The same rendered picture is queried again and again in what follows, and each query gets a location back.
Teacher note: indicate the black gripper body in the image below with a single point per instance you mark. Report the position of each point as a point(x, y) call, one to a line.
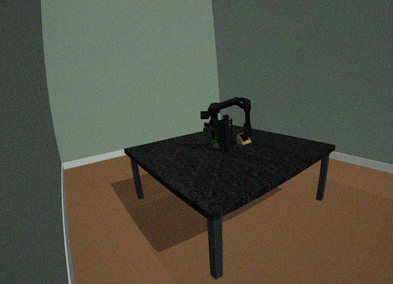
point(214, 125)

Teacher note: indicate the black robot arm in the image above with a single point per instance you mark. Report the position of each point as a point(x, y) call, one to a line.
point(215, 108)

